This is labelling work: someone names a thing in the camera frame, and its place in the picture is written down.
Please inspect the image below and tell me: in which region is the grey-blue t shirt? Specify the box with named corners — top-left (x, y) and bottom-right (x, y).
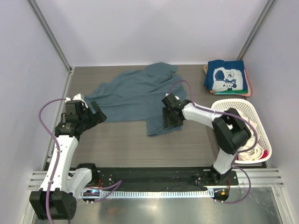
top-left (85, 63), bottom-right (186, 137)

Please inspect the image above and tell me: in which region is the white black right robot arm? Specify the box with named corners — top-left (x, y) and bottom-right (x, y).
top-left (162, 93), bottom-right (251, 185)

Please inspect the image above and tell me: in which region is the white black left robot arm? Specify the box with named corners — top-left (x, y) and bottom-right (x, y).
top-left (29, 99), bottom-right (107, 224)

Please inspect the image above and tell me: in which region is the beige folded t shirt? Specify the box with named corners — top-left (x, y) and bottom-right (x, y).
top-left (203, 64), bottom-right (208, 75)

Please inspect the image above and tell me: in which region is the blue printed folded t shirt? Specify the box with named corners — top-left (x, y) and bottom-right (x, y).
top-left (204, 60), bottom-right (248, 92)

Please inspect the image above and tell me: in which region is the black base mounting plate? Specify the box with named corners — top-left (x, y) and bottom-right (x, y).
top-left (91, 167), bottom-right (239, 191)

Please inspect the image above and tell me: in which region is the white plastic laundry basket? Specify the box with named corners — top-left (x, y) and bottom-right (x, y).
top-left (211, 98), bottom-right (272, 164)

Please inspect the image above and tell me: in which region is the cream white t shirt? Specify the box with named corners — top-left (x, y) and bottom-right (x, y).
top-left (233, 112), bottom-right (264, 161)

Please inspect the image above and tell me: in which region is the red t shirt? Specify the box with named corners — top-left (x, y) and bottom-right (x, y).
top-left (261, 150), bottom-right (269, 159)

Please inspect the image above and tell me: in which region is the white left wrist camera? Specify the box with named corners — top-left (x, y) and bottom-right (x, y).
top-left (65, 93), bottom-right (89, 108)

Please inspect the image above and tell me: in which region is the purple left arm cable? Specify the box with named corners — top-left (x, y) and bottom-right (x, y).
top-left (38, 98), bottom-right (122, 224)

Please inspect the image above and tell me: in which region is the white slotted cable duct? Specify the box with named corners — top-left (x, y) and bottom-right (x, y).
top-left (79, 189), bottom-right (214, 201)

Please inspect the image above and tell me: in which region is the aluminium left corner post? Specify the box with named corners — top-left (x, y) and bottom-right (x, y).
top-left (27, 0), bottom-right (72, 72)

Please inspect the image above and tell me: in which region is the aluminium corner post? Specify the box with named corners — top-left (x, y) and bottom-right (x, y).
top-left (27, 0), bottom-right (72, 72)
top-left (236, 0), bottom-right (277, 60)

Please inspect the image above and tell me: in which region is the aluminium front rail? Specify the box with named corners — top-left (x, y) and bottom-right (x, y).
top-left (28, 168), bottom-right (284, 190)

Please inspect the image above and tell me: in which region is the aluminium right corner post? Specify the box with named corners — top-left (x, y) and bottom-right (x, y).
top-left (236, 0), bottom-right (277, 60)

